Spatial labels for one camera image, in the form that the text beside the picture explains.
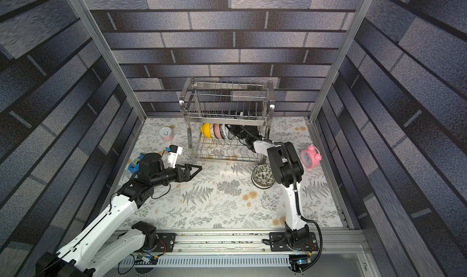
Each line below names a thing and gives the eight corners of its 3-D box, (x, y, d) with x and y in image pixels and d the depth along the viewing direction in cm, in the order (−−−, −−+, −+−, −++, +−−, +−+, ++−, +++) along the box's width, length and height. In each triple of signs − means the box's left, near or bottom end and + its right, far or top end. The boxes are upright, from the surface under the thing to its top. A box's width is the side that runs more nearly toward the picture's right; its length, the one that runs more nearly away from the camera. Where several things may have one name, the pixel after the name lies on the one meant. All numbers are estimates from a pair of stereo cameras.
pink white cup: (160, 142, 110) (157, 136, 105) (163, 132, 115) (160, 126, 110) (172, 142, 110) (169, 136, 105) (175, 132, 115) (173, 126, 110)
